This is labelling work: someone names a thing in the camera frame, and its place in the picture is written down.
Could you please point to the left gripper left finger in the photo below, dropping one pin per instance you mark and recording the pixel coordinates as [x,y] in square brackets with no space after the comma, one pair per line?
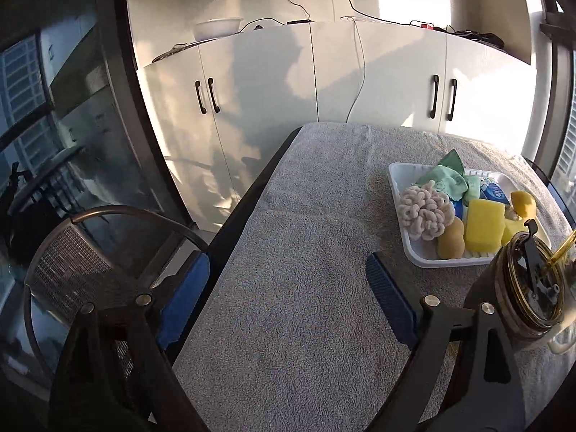
[166,308]

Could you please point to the round yellow sponge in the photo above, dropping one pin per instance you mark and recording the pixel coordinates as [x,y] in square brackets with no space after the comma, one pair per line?
[451,244]

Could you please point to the black mesh chair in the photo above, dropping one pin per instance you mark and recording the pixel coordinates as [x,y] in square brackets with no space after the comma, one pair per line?
[68,271]

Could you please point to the white bowl on cabinet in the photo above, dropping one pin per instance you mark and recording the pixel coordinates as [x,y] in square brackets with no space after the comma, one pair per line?
[216,28]

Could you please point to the cream chunky knit scrunchie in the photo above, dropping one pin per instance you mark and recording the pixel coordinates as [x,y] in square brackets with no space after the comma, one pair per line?
[425,212]

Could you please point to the mint green satin scrunchie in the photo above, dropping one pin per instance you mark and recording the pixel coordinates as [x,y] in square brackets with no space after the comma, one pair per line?
[449,177]

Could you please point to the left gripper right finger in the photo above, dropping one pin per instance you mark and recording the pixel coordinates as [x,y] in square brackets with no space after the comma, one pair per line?
[408,313]

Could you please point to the dark green tumbler with straw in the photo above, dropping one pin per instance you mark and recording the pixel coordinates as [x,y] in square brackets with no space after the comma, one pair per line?
[533,298]

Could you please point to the white cabinet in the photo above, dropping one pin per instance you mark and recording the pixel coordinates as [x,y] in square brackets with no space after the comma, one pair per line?
[271,81]

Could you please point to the blue white tissue pack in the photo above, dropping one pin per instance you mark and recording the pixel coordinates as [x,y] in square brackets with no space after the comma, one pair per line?
[491,191]

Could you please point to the white plastic tray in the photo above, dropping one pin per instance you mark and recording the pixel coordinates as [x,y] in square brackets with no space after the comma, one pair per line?
[423,253]

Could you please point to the yellow rectangular sponge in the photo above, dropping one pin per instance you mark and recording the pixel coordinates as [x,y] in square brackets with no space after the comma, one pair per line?
[484,226]

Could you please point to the black cabinet handle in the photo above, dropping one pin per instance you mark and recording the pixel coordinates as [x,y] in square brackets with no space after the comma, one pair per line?
[199,95]
[452,99]
[215,104]
[435,89]

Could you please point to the small blue tissue pack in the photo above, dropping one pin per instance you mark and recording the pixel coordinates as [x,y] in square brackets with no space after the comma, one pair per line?
[458,208]

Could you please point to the orange yellow sponge piece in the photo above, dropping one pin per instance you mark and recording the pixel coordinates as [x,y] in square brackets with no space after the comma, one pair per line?
[523,204]

